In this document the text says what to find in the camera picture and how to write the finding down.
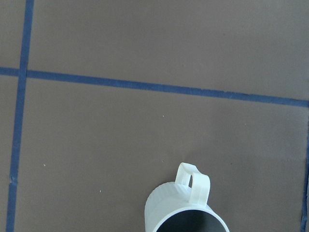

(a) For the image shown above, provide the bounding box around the white ribbed plastic cup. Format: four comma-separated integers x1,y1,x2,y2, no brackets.
144,162,229,232

